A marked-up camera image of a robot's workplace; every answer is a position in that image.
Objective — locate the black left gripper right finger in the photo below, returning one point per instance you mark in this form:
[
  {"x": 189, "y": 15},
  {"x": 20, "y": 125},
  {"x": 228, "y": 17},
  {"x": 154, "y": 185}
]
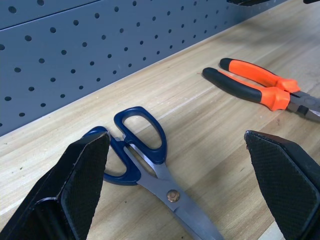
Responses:
[{"x": 282, "y": 180}]

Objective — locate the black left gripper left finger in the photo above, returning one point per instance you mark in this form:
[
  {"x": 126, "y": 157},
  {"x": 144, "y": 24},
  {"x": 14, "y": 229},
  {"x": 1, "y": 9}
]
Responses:
[{"x": 75, "y": 185}]

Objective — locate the orange and black pliers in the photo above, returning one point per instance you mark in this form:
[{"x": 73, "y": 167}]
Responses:
[{"x": 265, "y": 85}]

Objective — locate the grey metal pegboard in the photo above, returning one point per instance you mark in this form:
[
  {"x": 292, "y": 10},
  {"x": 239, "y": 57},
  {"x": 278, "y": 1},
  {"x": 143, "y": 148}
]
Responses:
[{"x": 82, "y": 50}]

